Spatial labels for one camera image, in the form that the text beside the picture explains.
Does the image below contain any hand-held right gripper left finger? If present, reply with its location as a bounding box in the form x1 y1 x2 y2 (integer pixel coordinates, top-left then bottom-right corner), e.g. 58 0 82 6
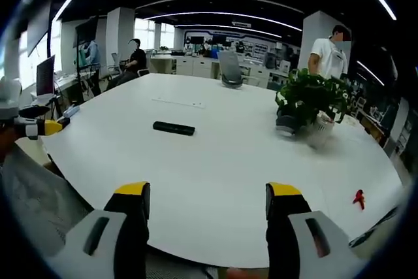
48 181 152 279

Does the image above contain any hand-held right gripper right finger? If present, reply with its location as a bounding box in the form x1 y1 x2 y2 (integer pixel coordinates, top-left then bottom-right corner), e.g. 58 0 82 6
265 182 368 279

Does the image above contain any black remote control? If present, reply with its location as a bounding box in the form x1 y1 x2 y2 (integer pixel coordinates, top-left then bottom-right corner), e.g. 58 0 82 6
152 121 196 137

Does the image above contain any person's right hand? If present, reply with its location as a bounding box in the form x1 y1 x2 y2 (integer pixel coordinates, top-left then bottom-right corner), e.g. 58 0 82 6
227 267 262 279

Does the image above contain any light blue small box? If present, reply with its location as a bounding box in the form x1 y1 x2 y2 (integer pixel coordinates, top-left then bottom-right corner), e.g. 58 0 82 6
61 105 81 118

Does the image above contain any computer monitor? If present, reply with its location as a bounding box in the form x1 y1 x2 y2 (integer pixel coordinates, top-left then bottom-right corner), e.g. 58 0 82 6
35 55 56 99

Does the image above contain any red clip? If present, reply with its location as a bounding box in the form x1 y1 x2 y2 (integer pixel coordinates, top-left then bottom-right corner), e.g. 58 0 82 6
351 189 367 210

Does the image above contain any grey mesh chair back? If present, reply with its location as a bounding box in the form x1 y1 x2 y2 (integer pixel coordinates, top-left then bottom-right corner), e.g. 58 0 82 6
0 143 95 257

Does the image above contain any white plant pot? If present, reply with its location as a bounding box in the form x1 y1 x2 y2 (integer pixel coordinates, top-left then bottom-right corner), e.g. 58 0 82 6
306 112 336 149

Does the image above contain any grey shoe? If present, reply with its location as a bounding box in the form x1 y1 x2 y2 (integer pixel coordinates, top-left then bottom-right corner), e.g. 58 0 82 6
276 114 303 138

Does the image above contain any green potted plant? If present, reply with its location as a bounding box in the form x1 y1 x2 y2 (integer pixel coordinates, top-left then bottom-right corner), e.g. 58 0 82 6
274 68 353 126

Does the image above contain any white cabinet row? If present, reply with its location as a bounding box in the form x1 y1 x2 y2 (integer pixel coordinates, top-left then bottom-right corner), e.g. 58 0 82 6
150 53 272 80

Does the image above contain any grey office chair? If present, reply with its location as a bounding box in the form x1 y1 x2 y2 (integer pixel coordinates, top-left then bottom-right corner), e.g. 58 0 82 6
217 50 259 90

